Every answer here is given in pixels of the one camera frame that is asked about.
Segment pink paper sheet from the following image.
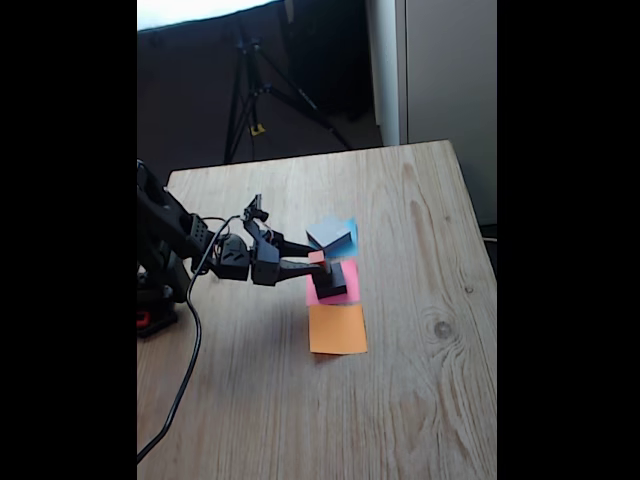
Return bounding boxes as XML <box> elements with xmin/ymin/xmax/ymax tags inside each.
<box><xmin>305</xmin><ymin>258</ymin><xmax>362</xmax><ymax>307</ymax></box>

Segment medium black square block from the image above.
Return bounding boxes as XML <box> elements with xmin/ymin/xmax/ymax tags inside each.
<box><xmin>313</xmin><ymin>261</ymin><xmax>349</xmax><ymax>301</ymax></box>

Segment small dark grey cube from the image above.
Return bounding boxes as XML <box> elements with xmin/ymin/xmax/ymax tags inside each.
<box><xmin>313</xmin><ymin>264</ymin><xmax>335</xmax><ymax>292</ymax></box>

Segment bright white light panel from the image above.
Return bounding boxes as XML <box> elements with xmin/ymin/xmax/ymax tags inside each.
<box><xmin>137</xmin><ymin>0</ymin><xmax>281</xmax><ymax>32</ymax></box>

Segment large grey square block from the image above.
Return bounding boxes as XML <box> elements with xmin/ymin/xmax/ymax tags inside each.
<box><xmin>305</xmin><ymin>215</ymin><xmax>353</xmax><ymax>251</ymax></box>

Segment red black table clamp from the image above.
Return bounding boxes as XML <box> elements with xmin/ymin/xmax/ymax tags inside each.
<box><xmin>136</xmin><ymin>305</ymin><xmax>180</xmax><ymax>339</ymax></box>

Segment orange paper sheet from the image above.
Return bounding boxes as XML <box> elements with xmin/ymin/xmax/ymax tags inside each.
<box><xmin>308</xmin><ymin>303</ymin><xmax>369</xmax><ymax>357</ymax></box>

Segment white grey cabinet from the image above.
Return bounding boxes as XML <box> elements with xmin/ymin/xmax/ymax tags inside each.
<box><xmin>367</xmin><ymin>0</ymin><xmax>498</xmax><ymax>226</ymax></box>

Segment blue paper sheet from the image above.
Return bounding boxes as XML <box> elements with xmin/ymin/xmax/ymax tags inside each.
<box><xmin>308</xmin><ymin>216</ymin><xmax>360</xmax><ymax>260</ymax></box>

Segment black tripod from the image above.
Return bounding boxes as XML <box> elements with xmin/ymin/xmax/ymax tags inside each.
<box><xmin>222</xmin><ymin>22</ymin><xmax>354</xmax><ymax>165</ymax></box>

